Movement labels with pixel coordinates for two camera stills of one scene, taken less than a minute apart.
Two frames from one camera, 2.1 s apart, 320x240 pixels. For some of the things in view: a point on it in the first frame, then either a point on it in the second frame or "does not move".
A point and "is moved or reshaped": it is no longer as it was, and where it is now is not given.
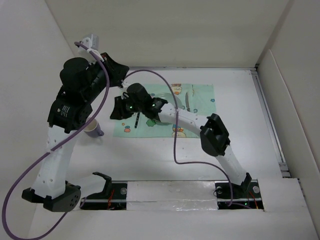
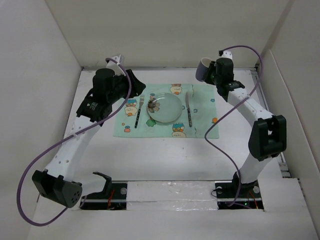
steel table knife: x=187 y=102 does not move
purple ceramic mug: x=93 y=129 is moved or reshaped
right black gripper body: x=138 y=106 → x=210 y=77
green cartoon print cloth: x=197 y=98 does not move
